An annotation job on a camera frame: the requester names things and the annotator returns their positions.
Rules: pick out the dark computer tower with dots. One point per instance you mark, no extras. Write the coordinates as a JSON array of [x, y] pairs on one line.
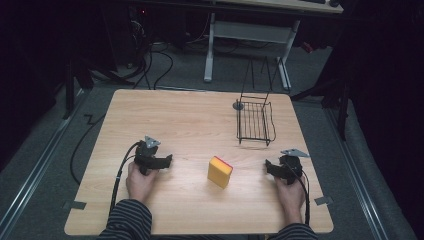
[[137, 33]]

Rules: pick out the black metal stand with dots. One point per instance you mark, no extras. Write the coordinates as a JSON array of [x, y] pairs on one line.
[[71, 86], [336, 100]]

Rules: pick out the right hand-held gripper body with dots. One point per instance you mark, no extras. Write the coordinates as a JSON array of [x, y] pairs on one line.
[[291, 164]]

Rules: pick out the white-legged wooden desk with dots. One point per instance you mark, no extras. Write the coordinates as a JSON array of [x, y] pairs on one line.
[[253, 33]]

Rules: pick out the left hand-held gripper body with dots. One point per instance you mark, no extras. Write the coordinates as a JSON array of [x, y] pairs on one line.
[[145, 154]]

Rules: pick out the metal floor rail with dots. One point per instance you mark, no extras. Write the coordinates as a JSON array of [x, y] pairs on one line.
[[360, 180], [36, 173]]

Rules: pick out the grey tape piece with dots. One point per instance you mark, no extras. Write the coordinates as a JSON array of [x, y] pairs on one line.
[[75, 205], [323, 200]]

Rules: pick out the person's left hand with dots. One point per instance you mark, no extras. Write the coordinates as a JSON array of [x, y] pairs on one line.
[[140, 185]]

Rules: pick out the person's right hand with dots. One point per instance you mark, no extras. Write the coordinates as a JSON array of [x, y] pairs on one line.
[[290, 196]]

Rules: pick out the yellow sponge with red side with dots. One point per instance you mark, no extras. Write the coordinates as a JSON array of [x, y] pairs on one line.
[[220, 172]]

